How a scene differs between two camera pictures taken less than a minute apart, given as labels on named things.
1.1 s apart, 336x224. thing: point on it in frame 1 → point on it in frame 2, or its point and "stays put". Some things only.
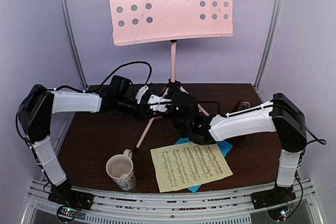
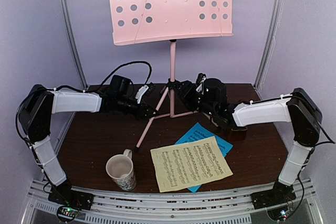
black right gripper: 166,107 → 191,96
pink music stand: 150,7 stays put
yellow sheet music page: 178,166 stays put
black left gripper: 141,113 stays put
